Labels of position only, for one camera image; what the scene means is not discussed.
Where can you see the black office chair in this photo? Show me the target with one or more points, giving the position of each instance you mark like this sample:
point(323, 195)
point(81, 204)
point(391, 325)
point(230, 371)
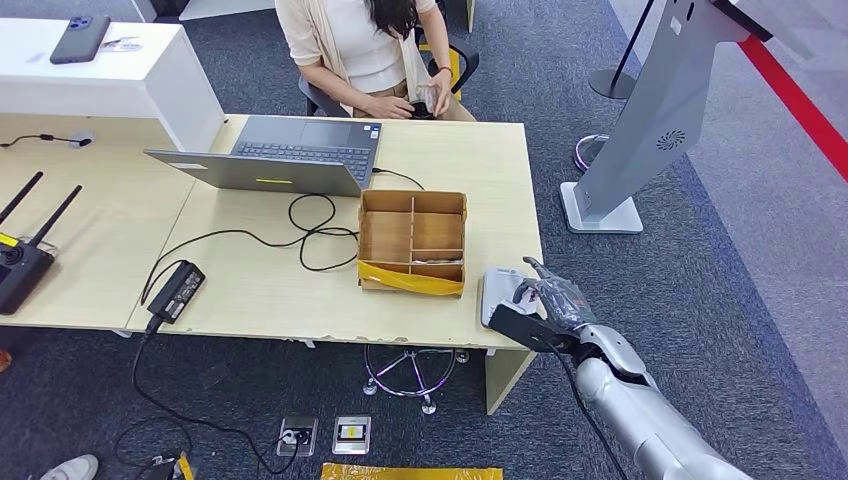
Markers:
point(467, 60)

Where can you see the person's left hand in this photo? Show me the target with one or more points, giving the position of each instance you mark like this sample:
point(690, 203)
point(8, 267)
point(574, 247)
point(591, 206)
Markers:
point(442, 86)

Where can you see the person's right hand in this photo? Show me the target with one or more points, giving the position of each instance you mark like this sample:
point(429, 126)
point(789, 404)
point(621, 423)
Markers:
point(391, 107)

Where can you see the clear cup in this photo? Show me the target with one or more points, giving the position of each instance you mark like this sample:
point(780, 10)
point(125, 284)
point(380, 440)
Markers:
point(422, 106)

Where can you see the yellow taped cardboard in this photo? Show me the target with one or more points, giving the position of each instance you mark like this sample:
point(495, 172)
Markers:
point(411, 472)

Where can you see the white reception counter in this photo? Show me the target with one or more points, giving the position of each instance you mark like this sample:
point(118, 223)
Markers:
point(136, 83)

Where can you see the grey kiosk stand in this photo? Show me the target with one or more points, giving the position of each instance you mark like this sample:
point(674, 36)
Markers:
point(666, 99)

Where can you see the white card reader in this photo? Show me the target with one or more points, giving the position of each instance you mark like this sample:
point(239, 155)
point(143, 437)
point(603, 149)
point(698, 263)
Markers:
point(497, 288)

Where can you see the black router with antennas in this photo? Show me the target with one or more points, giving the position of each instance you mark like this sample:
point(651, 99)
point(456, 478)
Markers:
point(20, 265)

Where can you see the yellow panel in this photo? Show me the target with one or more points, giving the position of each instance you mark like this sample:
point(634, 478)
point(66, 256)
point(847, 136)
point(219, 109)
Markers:
point(456, 73)

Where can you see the person's left forearm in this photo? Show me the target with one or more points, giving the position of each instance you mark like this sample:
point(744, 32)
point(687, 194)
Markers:
point(437, 40)

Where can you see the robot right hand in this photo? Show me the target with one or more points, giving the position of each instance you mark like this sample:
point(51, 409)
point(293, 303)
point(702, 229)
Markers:
point(563, 301)

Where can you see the chrome stool base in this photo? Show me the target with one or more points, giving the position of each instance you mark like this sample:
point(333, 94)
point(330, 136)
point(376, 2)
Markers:
point(416, 374)

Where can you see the dark smartphone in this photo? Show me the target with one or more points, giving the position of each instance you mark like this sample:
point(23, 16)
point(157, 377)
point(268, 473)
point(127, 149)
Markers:
point(79, 40)

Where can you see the person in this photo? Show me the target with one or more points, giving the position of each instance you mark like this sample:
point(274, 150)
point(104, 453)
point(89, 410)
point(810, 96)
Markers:
point(364, 40)

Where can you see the floor socket box with label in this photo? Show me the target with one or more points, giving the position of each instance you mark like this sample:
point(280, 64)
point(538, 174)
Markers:
point(352, 434)

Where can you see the person's right forearm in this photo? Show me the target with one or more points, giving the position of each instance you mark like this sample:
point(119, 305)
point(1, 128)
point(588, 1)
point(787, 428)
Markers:
point(334, 86)

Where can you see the grey laptop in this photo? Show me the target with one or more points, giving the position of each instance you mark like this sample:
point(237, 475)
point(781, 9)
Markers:
point(301, 149)

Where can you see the white shoe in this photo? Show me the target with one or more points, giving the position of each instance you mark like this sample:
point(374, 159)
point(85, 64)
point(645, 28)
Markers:
point(71, 469)

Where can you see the plug with yellow tape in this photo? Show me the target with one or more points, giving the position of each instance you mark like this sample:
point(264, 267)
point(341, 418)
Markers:
point(179, 467)

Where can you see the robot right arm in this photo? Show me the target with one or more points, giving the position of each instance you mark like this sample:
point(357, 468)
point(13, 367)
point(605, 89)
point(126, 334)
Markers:
point(636, 411)

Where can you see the black laptop power adapter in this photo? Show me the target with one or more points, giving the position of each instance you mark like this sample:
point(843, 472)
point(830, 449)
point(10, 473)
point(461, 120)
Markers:
point(176, 291)

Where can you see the black stanchion post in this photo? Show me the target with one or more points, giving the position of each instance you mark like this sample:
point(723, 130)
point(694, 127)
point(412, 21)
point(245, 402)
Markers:
point(611, 83)

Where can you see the white cabinet base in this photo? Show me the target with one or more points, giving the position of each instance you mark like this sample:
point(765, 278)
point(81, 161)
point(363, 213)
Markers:
point(218, 6)

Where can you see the red barrier belt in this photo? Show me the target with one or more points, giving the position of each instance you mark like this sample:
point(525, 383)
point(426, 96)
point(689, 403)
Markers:
point(798, 102)

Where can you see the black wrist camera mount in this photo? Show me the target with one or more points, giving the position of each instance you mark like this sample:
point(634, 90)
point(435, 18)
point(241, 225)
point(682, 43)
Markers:
point(523, 326)

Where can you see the open floor socket box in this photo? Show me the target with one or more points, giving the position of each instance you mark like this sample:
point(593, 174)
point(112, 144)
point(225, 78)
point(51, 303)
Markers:
point(297, 436)

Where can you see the cardboard divider box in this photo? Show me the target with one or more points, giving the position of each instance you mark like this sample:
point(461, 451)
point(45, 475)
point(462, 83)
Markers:
point(385, 235)

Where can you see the wooden desk leg panel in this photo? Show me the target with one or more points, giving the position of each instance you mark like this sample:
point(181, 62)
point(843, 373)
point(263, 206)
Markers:
point(507, 378)

